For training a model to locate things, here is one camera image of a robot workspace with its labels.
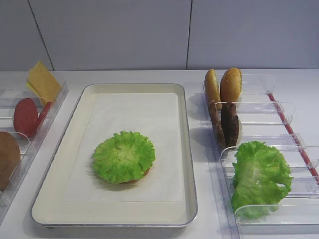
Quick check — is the left burger bun half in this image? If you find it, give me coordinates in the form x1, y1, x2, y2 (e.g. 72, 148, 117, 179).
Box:
204, 69, 222, 110

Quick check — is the brown bread slice left rack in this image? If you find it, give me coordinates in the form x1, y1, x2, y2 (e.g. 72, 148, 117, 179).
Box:
0, 131, 20, 190

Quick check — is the right brown meat patty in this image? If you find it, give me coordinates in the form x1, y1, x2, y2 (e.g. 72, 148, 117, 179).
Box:
221, 103, 239, 147

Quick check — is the right burger bun half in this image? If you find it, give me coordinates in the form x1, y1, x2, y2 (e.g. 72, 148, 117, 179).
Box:
220, 67, 242, 102

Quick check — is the clear acrylic right food rack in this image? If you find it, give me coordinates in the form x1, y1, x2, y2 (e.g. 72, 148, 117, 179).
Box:
207, 74, 319, 239

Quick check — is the green lettuce leaf in rack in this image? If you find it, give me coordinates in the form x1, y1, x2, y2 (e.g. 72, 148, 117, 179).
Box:
231, 141, 293, 219

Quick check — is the yellow cheese slice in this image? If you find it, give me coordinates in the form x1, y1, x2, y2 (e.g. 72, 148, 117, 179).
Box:
26, 61, 61, 106

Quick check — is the burger bun half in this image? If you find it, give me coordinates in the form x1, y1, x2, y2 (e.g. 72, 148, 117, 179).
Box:
204, 69, 222, 110
220, 67, 242, 102

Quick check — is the cream metal baking tray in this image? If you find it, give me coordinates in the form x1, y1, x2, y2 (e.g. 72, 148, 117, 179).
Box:
31, 83, 198, 228

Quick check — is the left brown meat patty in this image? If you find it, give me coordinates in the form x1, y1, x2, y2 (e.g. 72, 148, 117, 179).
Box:
209, 100, 225, 150

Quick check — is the red tomato slice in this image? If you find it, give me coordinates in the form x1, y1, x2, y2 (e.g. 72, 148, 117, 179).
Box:
35, 102, 52, 130
13, 98, 38, 138

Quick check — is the red tomato slice front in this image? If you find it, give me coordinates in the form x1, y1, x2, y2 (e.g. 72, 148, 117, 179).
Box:
13, 98, 38, 138

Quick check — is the clear acrylic left food rack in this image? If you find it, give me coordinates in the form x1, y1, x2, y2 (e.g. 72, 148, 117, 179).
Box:
0, 71, 68, 221

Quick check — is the green lettuce leaf on tray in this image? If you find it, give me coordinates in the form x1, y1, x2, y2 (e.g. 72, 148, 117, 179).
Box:
92, 131, 156, 184

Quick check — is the white parchment paper sheet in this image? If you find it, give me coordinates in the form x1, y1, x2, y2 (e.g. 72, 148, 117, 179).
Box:
63, 93, 183, 202

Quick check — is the clear acrylic food rack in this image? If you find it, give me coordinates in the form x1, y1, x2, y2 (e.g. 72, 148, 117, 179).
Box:
0, 71, 68, 221
207, 74, 319, 239

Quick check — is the brown meat patty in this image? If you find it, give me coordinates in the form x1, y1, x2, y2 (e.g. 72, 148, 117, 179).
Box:
209, 100, 225, 150
221, 103, 239, 147

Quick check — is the red tomato slice behind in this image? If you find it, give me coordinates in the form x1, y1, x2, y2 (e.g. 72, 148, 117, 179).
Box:
35, 102, 52, 130

